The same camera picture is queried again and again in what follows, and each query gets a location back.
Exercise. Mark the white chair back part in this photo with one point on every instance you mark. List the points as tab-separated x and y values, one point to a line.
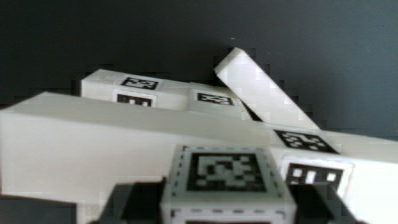
83	144

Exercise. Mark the white U-shaped obstacle frame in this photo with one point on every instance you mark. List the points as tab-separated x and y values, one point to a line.
255	88

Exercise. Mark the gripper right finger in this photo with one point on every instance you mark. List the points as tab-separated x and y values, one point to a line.
321	206

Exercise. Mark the white chair seat part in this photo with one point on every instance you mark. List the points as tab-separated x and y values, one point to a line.
161	93

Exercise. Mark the white tagged cube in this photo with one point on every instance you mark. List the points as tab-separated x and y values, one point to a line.
225	188

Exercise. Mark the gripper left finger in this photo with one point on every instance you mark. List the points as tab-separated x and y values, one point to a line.
132	207

